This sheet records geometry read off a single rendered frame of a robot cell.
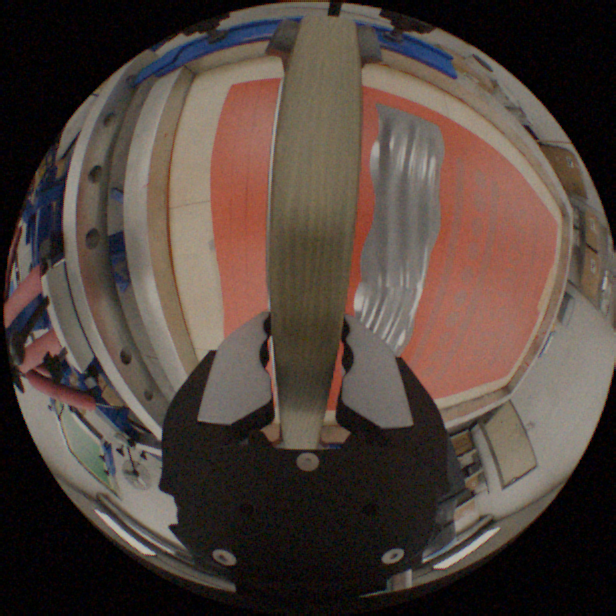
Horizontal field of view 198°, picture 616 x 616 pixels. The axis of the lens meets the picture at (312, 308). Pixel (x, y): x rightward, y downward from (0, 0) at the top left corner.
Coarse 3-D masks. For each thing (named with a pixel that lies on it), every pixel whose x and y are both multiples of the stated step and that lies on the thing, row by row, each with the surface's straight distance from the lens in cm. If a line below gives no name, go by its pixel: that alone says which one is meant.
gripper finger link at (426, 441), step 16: (400, 368) 9; (416, 384) 9; (416, 400) 8; (432, 400) 9; (416, 416) 8; (432, 416) 8; (384, 432) 7; (400, 432) 7; (416, 432) 8; (432, 432) 8; (400, 448) 7; (416, 448) 7; (432, 448) 8; (432, 464) 7; (448, 480) 8; (368, 512) 7
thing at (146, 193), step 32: (192, 64) 27; (224, 64) 27; (384, 64) 26; (416, 64) 25; (160, 96) 24; (480, 96) 29; (160, 128) 22; (512, 128) 33; (128, 160) 23; (160, 160) 21; (544, 160) 44; (128, 192) 22; (160, 192) 21; (128, 224) 21; (160, 224) 21; (128, 256) 22; (160, 256) 21; (160, 288) 21; (160, 320) 22; (544, 320) 61; (160, 352) 25; (192, 352) 27; (512, 384) 67; (448, 416) 46
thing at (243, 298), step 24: (240, 288) 20; (264, 288) 19; (240, 312) 21; (528, 336) 56; (336, 360) 24; (408, 360) 27; (336, 384) 27; (432, 384) 35; (456, 384) 40; (480, 384) 49
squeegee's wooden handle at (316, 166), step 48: (336, 48) 11; (288, 96) 8; (336, 96) 8; (288, 144) 7; (336, 144) 7; (288, 192) 7; (336, 192) 7; (288, 240) 7; (336, 240) 7; (288, 288) 7; (336, 288) 7; (288, 336) 8; (336, 336) 9; (288, 384) 10; (288, 432) 15
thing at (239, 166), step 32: (256, 96) 21; (384, 96) 22; (224, 128) 20; (256, 128) 19; (448, 128) 25; (224, 160) 19; (256, 160) 18; (448, 160) 23; (480, 160) 27; (224, 192) 19; (256, 192) 18; (448, 192) 22; (512, 192) 32; (224, 224) 19; (256, 224) 18; (448, 224) 22; (544, 224) 46; (224, 256) 19; (256, 256) 18; (352, 256) 18
